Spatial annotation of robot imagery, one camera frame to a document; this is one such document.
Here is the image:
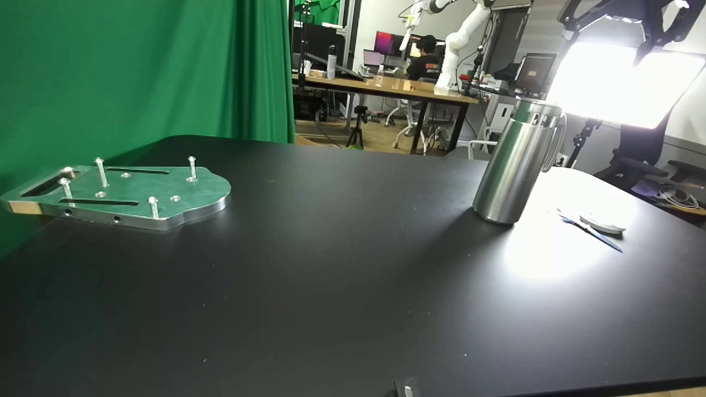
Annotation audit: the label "bright softbox light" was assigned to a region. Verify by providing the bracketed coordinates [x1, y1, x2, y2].
[545, 17, 706, 132]

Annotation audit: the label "dark laptop screen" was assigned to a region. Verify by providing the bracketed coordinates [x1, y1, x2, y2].
[512, 51, 561, 99]

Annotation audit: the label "pink screen monitor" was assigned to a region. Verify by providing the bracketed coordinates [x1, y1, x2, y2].
[371, 29, 399, 54]

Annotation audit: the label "small black tripod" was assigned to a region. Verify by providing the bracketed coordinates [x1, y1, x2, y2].
[344, 104, 368, 149]

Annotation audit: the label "green screen curtain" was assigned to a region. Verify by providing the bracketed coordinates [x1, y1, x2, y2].
[0, 0, 298, 256]

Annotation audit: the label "stainless steel jar with handle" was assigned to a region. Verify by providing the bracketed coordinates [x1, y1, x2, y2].
[470, 97, 569, 227]

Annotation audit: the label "green cloth backdrop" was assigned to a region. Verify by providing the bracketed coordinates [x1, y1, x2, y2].
[291, 0, 344, 29]

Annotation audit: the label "black swivel chair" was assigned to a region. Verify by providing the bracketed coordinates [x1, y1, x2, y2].
[593, 118, 706, 215]

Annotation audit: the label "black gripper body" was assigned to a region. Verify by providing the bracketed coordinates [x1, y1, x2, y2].
[561, 0, 706, 64]

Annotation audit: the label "wooden desk with black legs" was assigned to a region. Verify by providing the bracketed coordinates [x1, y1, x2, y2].
[294, 71, 482, 153]

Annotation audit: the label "metal mounting plate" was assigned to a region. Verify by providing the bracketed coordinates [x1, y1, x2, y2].
[0, 162, 233, 232]

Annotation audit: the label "blue handled scissors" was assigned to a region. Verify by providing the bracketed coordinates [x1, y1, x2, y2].
[555, 208, 627, 253]

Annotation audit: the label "seated person in black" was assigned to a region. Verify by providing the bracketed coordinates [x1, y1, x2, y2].
[406, 32, 445, 81]

